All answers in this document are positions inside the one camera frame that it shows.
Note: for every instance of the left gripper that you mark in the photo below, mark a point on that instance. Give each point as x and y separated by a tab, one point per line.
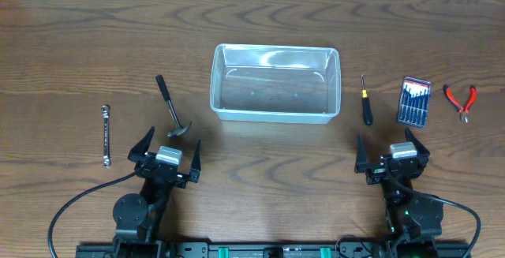
140	154

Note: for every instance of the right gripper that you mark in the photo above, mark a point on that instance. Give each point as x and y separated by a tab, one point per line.
375	173

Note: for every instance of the black handled claw hammer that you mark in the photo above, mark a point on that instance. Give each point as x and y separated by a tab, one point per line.
179	130

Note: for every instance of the black yellow screwdriver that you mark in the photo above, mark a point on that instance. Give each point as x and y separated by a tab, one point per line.
366	107

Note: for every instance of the blue precision screwdriver set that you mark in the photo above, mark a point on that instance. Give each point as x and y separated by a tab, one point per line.
413	102

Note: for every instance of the silver ring wrench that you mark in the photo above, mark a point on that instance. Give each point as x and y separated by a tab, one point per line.
106	145

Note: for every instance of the red handled pliers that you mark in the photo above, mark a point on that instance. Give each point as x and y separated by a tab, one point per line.
463	110

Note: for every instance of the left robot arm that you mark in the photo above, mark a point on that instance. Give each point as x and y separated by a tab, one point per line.
138	216

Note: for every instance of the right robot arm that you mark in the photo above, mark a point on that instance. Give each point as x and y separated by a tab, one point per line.
414	220

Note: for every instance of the clear plastic container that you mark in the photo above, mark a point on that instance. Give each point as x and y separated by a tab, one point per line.
273	83

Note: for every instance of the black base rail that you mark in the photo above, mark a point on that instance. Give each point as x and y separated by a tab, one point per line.
343	249

